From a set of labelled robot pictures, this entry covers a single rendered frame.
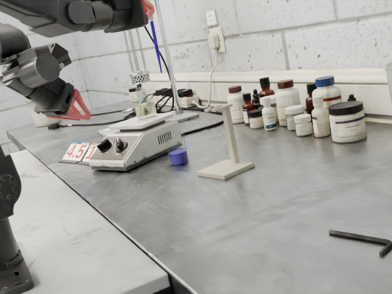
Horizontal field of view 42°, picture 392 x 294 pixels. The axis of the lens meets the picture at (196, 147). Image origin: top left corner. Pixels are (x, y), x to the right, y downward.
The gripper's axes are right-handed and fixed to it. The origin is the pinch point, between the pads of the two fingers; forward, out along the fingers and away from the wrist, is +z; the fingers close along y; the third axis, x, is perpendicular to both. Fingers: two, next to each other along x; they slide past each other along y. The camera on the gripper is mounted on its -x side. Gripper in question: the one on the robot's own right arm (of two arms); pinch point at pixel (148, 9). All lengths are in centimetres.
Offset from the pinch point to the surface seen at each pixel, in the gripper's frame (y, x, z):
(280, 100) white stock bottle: -13.7, 25.9, 27.9
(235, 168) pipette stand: -17.4, 32.3, -6.8
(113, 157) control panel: 14.6, 29.8, -4.0
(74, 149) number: 38.2, 30.3, 7.5
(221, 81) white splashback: 20, 23, 62
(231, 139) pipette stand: -16.0, 27.4, -3.6
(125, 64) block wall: 111, 14, 125
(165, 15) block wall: 56, -4, 89
